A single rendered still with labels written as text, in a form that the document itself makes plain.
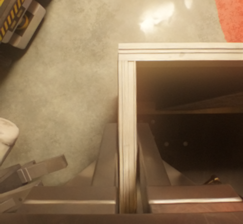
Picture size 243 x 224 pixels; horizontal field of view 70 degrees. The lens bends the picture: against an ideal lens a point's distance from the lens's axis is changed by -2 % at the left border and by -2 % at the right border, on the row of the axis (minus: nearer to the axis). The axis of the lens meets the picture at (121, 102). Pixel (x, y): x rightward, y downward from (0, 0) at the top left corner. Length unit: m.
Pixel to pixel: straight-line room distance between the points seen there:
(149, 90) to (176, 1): 0.58
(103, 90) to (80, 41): 0.32
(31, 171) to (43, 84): 0.80
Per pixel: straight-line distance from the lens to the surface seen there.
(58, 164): 0.40
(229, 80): 0.32
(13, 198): 0.33
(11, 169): 0.43
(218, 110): 1.03
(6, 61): 1.16
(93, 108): 1.09
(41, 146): 1.24
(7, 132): 0.49
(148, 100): 0.90
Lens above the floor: 1.07
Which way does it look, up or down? 85 degrees down
